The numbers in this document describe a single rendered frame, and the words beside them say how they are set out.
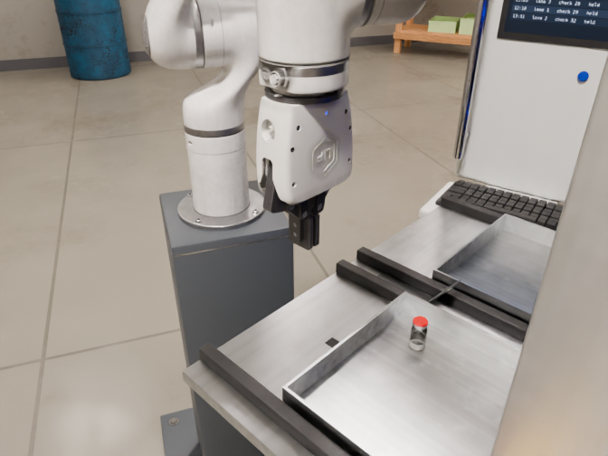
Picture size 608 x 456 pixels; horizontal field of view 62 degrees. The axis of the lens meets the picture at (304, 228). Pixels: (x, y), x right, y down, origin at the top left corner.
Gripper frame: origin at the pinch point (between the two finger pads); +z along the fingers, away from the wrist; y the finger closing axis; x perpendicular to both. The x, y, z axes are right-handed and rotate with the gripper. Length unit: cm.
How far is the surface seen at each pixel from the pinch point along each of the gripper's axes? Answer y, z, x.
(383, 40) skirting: 576, 105, 400
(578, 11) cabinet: 88, -14, 5
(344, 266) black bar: 20.4, 20.3, 10.2
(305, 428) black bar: -7.3, 20.3, -7.2
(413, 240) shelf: 38.4, 22.4, 8.2
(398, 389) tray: 6.2, 22.1, -10.8
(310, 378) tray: -1.3, 20.6, -2.4
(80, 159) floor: 96, 110, 307
